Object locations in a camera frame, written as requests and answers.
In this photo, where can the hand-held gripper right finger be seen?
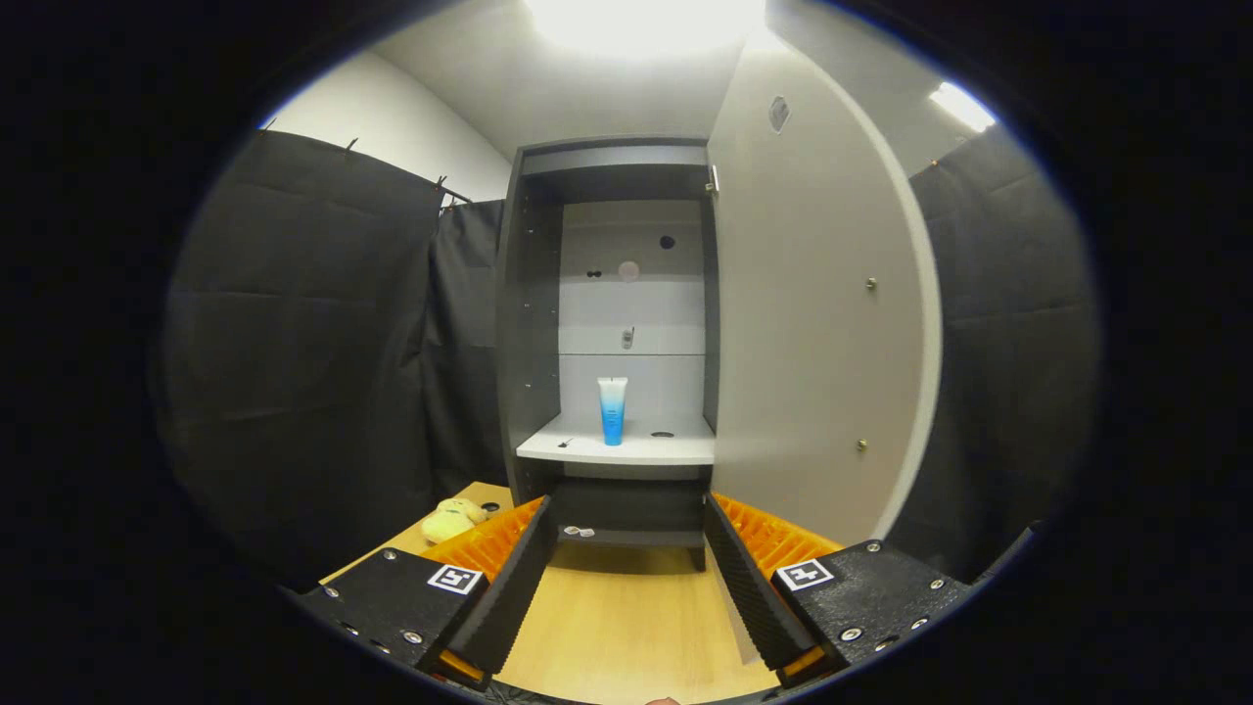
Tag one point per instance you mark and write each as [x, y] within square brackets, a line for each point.
[754, 587]

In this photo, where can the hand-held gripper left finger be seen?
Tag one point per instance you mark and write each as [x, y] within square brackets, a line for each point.
[509, 587]

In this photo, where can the white and blue tube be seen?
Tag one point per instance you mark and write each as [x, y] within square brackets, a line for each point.
[613, 416]

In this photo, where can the beige cabinet door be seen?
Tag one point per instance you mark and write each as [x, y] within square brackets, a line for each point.
[812, 323]

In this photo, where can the yellow plush toy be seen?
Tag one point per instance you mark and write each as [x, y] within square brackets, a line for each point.
[448, 524]

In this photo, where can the dark grey cabinet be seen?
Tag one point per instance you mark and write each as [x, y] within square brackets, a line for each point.
[529, 323]

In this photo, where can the black backdrop cloth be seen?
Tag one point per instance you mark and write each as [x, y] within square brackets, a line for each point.
[294, 343]

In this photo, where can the double ceiling light panel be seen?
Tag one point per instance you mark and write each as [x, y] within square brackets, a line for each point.
[962, 106]

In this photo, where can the large ceiling light panel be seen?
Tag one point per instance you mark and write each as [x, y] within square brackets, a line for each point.
[646, 24]

